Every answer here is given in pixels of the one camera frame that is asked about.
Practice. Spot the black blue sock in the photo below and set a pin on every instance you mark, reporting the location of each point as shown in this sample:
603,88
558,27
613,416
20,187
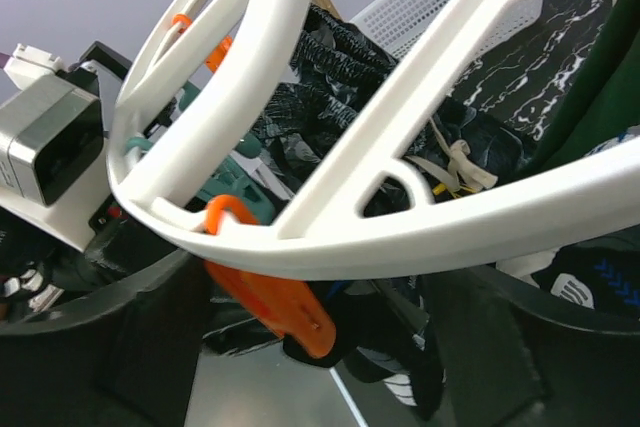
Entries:
601,273

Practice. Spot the white round clip hanger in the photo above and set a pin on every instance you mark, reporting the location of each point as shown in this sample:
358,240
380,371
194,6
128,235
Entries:
208,69

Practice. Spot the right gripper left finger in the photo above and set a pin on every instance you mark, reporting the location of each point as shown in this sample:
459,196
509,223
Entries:
124,355

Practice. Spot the black sock in basket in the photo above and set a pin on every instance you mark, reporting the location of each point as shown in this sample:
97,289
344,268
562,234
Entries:
374,341

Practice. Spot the green and white garment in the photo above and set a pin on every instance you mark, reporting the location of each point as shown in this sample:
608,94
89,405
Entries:
603,101

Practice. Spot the orange clothes peg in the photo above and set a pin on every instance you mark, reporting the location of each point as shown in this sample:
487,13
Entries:
286,307

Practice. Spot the white plastic mesh basket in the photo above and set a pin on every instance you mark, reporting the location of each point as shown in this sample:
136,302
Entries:
396,25

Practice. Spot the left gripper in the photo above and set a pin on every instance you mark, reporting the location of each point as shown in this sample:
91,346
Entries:
121,246

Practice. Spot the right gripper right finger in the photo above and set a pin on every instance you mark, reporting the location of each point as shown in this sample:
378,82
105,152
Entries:
515,355

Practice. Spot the dark patterned garment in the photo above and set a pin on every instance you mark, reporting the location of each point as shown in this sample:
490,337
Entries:
352,109

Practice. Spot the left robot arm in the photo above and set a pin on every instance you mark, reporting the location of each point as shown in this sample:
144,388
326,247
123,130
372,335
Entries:
37,269

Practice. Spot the wooden hanging rack frame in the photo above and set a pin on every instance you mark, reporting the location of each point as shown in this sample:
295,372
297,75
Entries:
329,6

